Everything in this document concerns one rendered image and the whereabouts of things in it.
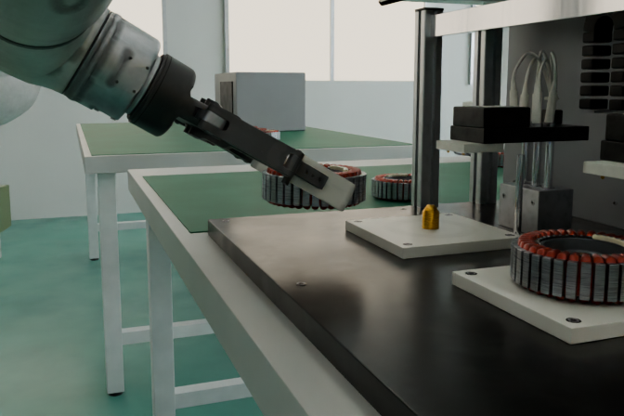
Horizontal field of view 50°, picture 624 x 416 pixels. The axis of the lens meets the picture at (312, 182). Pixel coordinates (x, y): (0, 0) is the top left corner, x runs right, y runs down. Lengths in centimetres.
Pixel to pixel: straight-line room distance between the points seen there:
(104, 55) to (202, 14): 466
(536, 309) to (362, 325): 13
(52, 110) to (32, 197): 65
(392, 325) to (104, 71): 33
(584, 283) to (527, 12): 36
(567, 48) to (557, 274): 50
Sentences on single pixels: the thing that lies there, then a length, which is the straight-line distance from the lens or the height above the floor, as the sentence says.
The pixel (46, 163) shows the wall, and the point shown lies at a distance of 517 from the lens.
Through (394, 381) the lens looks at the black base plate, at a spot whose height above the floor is 77.
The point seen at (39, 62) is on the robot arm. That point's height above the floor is 96.
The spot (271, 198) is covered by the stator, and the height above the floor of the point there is 83.
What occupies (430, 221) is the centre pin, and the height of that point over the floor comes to 79.
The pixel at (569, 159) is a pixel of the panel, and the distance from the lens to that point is 97.
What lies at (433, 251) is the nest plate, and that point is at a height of 78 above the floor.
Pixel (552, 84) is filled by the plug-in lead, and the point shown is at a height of 95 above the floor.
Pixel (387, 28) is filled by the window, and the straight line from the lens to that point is 575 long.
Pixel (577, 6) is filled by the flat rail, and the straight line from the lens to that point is 73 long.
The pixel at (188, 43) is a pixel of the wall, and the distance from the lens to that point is 523.
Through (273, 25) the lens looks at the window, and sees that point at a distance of 539.
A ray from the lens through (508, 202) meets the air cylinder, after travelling 86.
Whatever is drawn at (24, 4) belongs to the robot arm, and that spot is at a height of 100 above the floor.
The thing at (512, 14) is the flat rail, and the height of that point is 103.
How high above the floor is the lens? 94
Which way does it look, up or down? 8 degrees down
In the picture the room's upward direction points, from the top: straight up
